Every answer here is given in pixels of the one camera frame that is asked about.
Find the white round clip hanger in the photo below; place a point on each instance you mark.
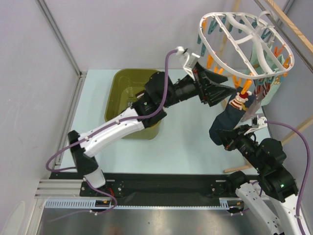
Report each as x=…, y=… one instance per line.
x=244, y=45

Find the white slotted cable duct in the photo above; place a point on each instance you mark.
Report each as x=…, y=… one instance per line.
x=98, y=204

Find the olive green plastic basket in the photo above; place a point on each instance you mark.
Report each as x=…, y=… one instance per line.
x=126, y=84

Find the wooden hanger stand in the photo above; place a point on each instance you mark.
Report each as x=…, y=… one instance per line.
x=293, y=102

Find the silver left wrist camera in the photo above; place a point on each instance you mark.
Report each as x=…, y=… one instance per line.
x=188, y=60

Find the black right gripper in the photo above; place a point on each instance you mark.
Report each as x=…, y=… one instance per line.
x=231, y=138

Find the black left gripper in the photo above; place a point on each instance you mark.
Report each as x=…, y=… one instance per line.
x=210, y=82

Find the mint green cloth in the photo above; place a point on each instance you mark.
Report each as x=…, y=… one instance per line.
x=268, y=86

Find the aluminium frame post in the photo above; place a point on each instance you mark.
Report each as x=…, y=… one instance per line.
x=58, y=34

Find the orange clothes peg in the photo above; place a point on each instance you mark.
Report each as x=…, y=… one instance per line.
x=246, y=86

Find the mustard yellow striped sock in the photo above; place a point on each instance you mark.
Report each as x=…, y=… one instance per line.
x=140, y=94

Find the grey beige sock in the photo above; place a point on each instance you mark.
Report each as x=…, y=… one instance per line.
x=252, y=110

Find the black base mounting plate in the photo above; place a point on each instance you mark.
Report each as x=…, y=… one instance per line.
x=129, y=186

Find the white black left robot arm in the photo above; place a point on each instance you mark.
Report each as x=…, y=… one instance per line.
x=159, y=93

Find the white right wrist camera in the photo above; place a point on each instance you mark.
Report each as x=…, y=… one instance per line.
x=257, y=123

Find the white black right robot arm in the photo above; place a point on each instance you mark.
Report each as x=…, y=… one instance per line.
x=276, y=182

